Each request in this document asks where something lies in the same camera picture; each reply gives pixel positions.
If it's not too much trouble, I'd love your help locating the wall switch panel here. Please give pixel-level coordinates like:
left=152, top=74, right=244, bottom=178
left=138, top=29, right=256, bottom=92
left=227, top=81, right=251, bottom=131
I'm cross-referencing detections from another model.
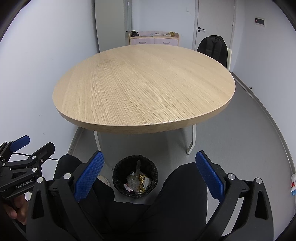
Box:
left=254, top=17, right=265, bottom=27

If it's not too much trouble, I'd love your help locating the person's left hand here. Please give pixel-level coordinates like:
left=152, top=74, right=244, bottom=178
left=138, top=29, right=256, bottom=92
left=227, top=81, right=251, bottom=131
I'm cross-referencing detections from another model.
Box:
left=3, top=194, right=28, bottom=225

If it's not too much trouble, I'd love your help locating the clear plastic bag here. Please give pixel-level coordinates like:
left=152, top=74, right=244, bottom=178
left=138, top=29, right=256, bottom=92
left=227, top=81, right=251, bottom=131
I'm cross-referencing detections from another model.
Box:
left=127, top=174, right=141, bottom=189

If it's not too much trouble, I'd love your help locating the round wooden table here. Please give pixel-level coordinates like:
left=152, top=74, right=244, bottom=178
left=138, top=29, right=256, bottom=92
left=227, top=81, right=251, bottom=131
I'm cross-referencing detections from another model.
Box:
left=52, top=44, right=236, bottom=134

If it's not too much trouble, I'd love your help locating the red white packet on floor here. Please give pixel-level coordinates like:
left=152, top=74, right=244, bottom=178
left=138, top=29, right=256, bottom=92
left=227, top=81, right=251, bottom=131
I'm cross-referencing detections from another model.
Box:
left=290, top=173, right=296, bottom=196

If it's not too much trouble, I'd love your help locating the yellow snack wrapper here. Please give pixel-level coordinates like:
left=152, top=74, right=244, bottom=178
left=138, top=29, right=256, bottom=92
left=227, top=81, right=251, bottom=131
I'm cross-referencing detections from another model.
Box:
left=135, top=160, right=151, bottom=194

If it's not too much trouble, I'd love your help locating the blue white milk carton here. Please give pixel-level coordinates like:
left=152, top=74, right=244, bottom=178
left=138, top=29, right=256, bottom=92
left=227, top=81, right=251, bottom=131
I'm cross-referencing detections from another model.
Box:
left=124, top=183, right=133, bottom=192

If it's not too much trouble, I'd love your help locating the tall white cabinet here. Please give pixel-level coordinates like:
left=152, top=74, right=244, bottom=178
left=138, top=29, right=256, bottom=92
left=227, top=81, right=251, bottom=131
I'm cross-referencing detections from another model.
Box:
left=94, top=0, right=132, bottom=52

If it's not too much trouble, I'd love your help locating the person's left black leg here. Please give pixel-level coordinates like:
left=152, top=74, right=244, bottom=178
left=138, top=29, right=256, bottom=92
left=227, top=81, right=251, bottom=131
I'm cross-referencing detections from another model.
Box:
left=53, top=179, right=129, bottom=240

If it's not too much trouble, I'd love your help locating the person's left white shoe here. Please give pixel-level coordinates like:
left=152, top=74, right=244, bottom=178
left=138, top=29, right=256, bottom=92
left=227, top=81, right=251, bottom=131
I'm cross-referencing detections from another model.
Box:
left=97, top=175, right=111, bottom=187

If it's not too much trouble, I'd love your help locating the white door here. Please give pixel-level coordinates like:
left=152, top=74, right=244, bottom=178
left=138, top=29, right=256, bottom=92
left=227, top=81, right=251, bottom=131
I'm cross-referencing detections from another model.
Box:
left=194, top=0, right=235, bottom=50

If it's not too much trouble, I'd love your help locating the white chair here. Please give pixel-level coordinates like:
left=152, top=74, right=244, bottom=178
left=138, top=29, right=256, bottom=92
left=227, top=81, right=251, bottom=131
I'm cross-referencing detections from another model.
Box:
left=227, top=48, right=232, bottom=71

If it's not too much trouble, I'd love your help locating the black cable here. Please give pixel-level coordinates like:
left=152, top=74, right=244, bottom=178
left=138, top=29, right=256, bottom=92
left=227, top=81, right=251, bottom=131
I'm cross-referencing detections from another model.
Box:
left=11, top=151, right=60, bottom=161

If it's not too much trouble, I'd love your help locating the black trash bin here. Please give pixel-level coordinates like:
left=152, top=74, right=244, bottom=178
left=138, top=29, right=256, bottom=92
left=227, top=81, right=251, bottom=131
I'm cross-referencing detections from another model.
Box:
left=112, top=155, right=158, bottom=199

